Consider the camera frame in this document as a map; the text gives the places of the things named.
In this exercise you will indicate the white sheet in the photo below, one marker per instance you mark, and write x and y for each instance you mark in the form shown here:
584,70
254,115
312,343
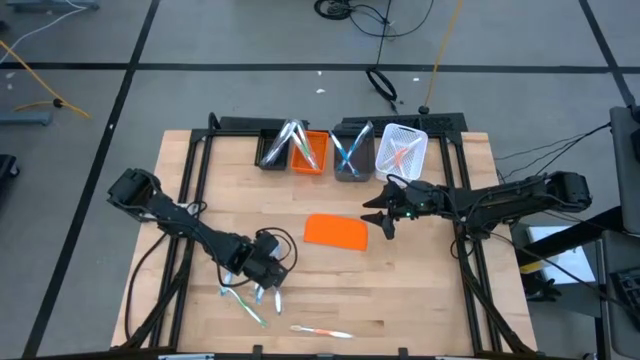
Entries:
570,260

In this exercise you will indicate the grey floor beam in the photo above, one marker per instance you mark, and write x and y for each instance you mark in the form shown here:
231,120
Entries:
25,119

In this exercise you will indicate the purple toothbrush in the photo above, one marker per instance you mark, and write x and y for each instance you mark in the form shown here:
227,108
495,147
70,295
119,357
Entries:
285,139
291,131
272,152

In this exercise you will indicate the orange mat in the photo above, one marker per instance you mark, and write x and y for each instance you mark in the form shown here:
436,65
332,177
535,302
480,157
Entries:
335,232

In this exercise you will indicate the blue toothbrush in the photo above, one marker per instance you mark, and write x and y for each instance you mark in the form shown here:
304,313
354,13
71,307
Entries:
278,304
227,280
278,252
357,145
341,152

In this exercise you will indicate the black floor object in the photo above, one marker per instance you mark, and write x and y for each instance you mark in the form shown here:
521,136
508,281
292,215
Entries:
6,167

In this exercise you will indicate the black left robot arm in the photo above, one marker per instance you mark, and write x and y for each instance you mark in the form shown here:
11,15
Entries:
175,217

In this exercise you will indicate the grey translucent bin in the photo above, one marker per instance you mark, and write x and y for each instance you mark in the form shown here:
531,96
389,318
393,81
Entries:
367,167

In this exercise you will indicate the black diagonal beam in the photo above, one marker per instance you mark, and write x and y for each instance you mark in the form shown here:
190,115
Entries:
565,243

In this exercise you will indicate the black table clamp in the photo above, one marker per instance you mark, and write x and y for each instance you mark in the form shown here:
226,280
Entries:
257,350
402,352

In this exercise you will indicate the orange plastic basket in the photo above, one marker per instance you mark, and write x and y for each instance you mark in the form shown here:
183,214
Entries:
322,150

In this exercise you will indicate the blue-grey floor bar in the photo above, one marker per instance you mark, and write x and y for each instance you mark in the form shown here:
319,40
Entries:
50,6

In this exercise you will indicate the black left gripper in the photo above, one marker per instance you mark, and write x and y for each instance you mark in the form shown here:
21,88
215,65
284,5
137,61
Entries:
267,272

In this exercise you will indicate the grey desk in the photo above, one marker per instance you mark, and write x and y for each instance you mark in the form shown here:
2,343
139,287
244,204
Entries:
612,340

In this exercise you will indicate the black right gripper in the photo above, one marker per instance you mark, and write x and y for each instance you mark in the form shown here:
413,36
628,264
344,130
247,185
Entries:
425,205

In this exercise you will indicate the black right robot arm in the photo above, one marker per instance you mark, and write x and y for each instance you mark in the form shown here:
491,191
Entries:
515,200

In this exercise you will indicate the orange toothbrush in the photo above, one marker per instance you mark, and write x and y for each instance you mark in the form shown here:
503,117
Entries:
400,163
397,156
404,159
412,146
322,332

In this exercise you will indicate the black plastic basket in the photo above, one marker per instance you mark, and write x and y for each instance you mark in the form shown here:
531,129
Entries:
260,142

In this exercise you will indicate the white perforated basket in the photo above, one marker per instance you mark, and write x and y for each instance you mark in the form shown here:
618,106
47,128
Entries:
420,160

